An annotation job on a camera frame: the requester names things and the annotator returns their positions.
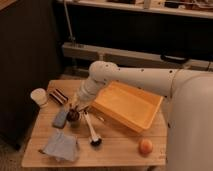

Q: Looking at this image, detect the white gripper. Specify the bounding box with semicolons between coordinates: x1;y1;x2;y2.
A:
70;79;100;112

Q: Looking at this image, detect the dark grape bunch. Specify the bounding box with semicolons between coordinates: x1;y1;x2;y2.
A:
66;109;80;122

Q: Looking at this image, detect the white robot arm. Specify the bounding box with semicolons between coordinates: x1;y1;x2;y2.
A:
74;61;213;171

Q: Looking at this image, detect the small metal cup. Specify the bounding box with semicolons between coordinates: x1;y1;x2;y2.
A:
67;112;80;128

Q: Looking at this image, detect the white paper cup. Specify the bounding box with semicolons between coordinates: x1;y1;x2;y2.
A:
30;88;48;107

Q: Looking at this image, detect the dark striped rectangular block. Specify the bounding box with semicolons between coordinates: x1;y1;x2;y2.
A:
49;89;69;106

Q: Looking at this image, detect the blue grey sponge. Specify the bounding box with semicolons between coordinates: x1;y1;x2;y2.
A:
52;108;68;129

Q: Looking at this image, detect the grey folded cloth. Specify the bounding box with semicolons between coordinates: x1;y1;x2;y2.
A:
40;131;79;162

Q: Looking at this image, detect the long grey case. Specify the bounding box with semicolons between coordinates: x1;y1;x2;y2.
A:
62;42;213;71

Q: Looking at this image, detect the yellow plastic bin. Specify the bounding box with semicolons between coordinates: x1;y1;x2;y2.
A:
92;82;163;133

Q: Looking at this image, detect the grey metal stand pole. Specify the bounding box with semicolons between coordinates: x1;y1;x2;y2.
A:
63;0;76;45

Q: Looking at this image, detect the orange peach fruit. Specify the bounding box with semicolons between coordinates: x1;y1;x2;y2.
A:
138;139;153;155

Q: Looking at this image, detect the cluttered background shelf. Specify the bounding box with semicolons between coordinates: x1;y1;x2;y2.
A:
56;0;213;19

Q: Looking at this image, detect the white handled dish brush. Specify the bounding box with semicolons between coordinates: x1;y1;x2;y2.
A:
84;112;102;147

